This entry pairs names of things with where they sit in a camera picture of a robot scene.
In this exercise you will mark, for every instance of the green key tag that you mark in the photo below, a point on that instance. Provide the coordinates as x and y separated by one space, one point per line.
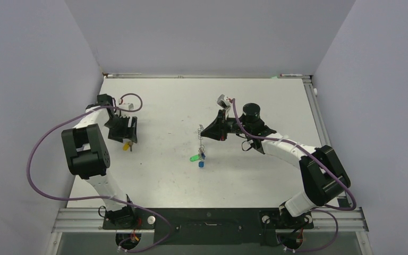
195 158

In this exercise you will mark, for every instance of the large metal ring disc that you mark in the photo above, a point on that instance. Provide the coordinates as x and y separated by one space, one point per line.
201 149

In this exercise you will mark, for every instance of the aluminium rail back edge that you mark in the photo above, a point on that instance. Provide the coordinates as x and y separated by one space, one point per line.
193 76

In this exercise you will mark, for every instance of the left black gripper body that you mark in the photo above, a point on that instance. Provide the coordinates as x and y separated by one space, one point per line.
118 121

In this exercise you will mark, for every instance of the yellow key tag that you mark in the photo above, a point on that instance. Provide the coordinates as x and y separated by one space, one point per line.
126 146

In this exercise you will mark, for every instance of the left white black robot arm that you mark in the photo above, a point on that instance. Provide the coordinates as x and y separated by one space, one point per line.
87 155

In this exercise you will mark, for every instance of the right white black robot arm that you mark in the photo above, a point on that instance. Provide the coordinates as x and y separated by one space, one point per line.
322 172

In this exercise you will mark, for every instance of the aluminium frame rail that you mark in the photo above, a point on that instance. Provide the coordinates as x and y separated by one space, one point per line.
341 200
87 220

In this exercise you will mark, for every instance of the aluminium frame rail right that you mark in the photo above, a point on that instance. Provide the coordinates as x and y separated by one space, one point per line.
341 200

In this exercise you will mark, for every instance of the aluminium frame rail front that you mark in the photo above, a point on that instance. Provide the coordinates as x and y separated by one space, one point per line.
87 220

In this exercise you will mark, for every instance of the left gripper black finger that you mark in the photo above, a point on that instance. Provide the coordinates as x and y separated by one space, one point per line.
131 130
117 135

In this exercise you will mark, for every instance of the red white marker pen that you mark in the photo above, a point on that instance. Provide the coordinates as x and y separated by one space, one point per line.
291 75

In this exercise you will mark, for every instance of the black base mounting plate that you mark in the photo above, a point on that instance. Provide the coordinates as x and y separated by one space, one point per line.
208 226

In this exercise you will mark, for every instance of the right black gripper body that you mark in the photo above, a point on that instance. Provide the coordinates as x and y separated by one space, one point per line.
233 126

